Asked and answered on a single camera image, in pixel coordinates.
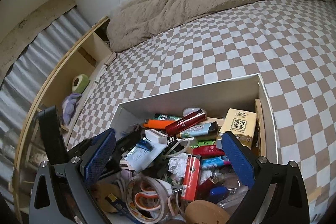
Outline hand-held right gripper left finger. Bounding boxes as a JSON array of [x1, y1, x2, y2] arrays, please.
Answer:
[[29, 127, 116, 224]]

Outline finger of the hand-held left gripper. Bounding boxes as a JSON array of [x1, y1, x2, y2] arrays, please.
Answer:
[[37, 105, 67, 165]]

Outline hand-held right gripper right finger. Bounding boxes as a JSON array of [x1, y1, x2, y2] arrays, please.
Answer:
[[221, 131, 310, 224]]

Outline white cardboard box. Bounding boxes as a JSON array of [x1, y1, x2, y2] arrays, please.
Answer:
[[104, 73, 279, 224]]

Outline heap of mixed small items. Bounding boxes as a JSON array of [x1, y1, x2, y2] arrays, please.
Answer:
[[115, 107, 263, 224]]

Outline yellow tissue pack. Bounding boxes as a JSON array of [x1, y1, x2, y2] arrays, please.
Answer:
[[219, 108, 258, 149]]

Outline purple plush toy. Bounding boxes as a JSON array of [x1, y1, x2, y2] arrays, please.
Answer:
[[62, 93, 83, 126]]

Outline green avocado plush toy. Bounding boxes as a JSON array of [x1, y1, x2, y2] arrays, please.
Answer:
[[72, 74, 91, 93]]

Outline white tape roll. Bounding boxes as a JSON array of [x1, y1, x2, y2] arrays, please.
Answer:
[[125, 176, 184, 223]]

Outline round cork coaster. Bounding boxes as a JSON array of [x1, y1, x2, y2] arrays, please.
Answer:
[[184, 199, 231, 224]]

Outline white round puck light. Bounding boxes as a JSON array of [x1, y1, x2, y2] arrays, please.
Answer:
[[182, 107, 205, 118]]

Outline grey curtain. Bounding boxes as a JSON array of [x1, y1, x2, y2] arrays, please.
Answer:
[[0, 7, 91, 119]]

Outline wooden bedside shelf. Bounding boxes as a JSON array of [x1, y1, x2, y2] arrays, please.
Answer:
[[12, 15, 117, 222]]

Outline beige printed valance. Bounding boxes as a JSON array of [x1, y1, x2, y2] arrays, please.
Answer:
[[0, 0, 78, 77]]

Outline beige quilted duvet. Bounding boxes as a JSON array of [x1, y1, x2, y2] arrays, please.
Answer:
[[106, 0, 332, 54]]

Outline orange handled scissors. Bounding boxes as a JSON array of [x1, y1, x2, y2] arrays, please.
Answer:
[[134, 185, 184, 211]]

